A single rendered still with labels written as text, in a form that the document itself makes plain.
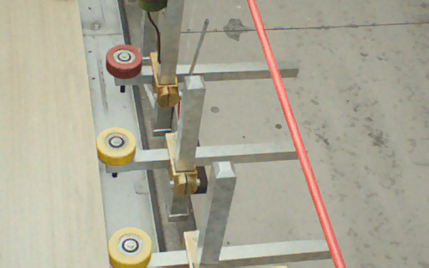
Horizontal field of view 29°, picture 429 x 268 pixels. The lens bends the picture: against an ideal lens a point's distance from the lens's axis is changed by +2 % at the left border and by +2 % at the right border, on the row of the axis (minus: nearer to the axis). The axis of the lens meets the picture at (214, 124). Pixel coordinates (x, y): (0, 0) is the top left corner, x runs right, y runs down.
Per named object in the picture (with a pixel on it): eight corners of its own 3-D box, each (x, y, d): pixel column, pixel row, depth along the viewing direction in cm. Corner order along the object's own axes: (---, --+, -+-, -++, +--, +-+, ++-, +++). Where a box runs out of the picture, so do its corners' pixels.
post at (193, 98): (180, 224, 187) (203, 72, 152) (183, 236, 184) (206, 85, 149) (165, 224, 186) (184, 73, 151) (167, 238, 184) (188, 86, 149)
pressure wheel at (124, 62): (137, 78, 194) (140, 42, 185) (142, 102, 189) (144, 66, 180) (103, 79, 192) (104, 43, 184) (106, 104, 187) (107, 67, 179)
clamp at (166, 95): (169, 67, 194) (171, 51, 191) (178, 107, 185) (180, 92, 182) (146, 68, 193) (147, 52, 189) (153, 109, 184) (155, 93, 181)
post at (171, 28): (165, 135, 201) (183, -24, 166) (167, 145, 199) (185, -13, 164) (151, 136, 200) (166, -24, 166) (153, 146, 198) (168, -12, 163)
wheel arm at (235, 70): (292, 70, 198) (297, 57, 195) (297, 80, 196) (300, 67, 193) (113, 78, 189) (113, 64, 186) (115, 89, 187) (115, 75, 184)
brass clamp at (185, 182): (188, 146, 178) (190, 131, 175) (198, 195, 170) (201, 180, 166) (160, 148, 177) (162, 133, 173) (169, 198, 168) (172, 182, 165)
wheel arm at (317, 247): (333, 247, 166) (338, 234, 162) (338, 261, 163) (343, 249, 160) (116, 267, 156) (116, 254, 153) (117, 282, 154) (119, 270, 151)
